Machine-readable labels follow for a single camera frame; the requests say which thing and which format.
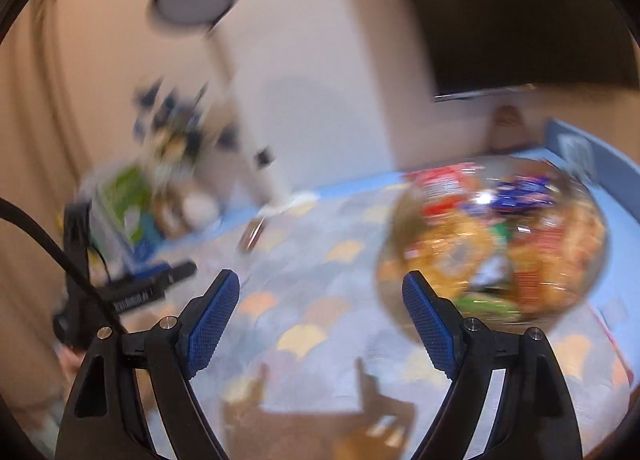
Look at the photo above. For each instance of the pile of snack packets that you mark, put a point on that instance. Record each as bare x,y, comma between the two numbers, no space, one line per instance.
500,250

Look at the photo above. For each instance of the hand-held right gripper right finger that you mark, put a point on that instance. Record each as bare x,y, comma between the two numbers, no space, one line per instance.
432,330

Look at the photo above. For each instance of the dark brown snack packet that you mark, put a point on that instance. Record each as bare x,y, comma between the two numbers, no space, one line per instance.
252,235

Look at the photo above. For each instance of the beige curtain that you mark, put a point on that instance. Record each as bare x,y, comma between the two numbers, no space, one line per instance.
30,139

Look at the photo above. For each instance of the black television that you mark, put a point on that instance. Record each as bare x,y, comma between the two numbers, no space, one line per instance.
525,14

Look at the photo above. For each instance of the green and blue book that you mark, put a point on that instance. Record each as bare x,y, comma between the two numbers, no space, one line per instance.
125,195

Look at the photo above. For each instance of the blue partition panel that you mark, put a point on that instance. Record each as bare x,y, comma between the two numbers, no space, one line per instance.
615,174

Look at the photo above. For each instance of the patterned table mat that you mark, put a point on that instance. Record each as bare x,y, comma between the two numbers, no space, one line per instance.
310,280

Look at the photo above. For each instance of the white wall socket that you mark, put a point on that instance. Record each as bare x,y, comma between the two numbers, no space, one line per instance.
575,149

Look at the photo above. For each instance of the small teal book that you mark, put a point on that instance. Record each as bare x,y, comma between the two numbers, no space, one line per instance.
150,240

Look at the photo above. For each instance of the clear glass bowl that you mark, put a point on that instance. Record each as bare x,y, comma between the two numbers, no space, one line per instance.
392,250

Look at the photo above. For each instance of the brown pen holder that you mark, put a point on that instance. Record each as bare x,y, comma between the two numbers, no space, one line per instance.
167,220

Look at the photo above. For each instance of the blue and white flower bouquet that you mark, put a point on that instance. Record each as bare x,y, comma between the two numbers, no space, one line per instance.
170,134

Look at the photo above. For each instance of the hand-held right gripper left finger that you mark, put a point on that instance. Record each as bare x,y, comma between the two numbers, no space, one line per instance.
212,325

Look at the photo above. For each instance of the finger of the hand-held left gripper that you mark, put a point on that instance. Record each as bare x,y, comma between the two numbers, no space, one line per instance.
175,274

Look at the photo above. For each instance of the white ribbed vase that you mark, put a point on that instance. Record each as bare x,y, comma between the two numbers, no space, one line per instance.
200,207

